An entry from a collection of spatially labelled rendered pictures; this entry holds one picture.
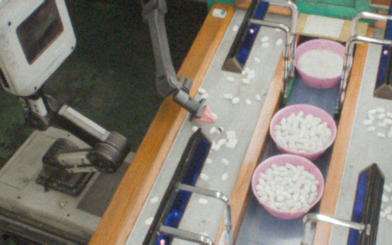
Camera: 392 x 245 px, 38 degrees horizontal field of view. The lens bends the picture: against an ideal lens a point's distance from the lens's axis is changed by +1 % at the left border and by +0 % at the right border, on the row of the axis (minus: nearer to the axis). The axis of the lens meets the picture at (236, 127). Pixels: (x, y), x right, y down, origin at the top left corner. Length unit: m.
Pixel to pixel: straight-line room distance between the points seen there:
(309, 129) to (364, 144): 0.23
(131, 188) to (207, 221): 0.31
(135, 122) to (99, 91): 0.38
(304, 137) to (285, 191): 0.28
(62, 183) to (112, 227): 0.55
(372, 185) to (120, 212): 0.91
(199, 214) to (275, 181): 0.32
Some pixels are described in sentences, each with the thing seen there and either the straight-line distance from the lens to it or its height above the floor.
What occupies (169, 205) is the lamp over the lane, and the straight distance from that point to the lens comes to 1.67.
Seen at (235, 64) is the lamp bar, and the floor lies 1.08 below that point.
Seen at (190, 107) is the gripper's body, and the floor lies 0.84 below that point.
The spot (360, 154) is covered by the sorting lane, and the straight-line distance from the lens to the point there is 2.28.
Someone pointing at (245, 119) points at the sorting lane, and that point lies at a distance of 2.37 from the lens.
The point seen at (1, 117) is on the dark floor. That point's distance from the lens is 3.72.
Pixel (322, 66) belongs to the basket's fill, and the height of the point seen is 0.73.
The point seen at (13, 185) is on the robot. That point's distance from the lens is 2.69.
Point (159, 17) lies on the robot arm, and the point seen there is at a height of 1.03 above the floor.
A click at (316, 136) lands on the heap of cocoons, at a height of 0.73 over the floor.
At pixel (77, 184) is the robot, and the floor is 0.51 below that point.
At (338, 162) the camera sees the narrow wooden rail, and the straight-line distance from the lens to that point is 2.21.
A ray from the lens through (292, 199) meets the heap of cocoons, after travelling 2.13.
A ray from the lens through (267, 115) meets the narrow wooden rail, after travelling 2.35.
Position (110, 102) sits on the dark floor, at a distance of 3.59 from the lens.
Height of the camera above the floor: 2.48
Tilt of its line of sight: 48 degrees down
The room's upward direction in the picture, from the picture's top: 2 degrees counter-clockwise
